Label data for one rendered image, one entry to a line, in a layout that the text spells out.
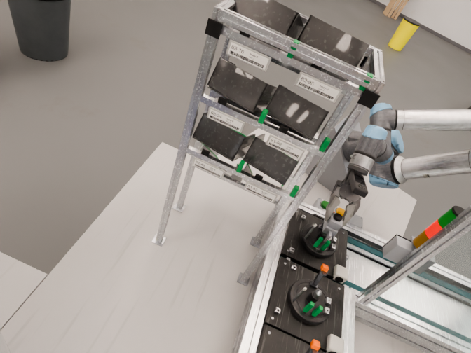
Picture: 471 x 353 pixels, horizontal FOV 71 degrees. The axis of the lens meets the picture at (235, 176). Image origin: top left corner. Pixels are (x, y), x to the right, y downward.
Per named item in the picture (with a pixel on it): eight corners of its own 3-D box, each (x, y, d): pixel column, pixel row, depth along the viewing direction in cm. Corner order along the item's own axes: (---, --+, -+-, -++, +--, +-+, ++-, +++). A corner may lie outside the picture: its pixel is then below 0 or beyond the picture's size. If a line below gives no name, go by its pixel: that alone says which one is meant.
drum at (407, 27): (404, 50, 701) (422, 24, 662) (399, 52, 676) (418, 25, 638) (389, 41, 710) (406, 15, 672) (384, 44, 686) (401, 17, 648)
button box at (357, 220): (312, 205, 147) (318, 196, 142) (355, 225, 146) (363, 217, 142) (310, 216, 141) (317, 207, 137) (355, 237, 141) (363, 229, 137)
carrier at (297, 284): (278, 259, 115) (294, 239, 106) (341, 288, 115) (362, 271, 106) (262, 324, 97) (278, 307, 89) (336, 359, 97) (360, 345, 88)
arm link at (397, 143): (374, 135, 157) (406, 131, 148) (373, 162, 154) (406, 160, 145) (365, 126, 148) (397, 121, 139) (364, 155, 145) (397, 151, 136)
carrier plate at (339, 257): (291, 209, 134) (293, 205, 132) (345, 234, 133) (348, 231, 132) (279, 255, 116) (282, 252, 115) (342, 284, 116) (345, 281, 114)
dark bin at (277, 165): (263, 148, 116) (273, 129, 114) (295, 167, 114) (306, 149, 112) (242, 160, 89) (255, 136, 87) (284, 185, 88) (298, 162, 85)
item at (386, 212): (282, 114, 206) (284, 111, 204) (413, 203, 183) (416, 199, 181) (213, 161, 157) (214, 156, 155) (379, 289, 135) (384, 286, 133)
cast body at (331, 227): (324, 219, 120) (333, 207, 115) (334, 224, 120) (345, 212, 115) (321, 236, 114) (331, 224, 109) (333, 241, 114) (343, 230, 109)
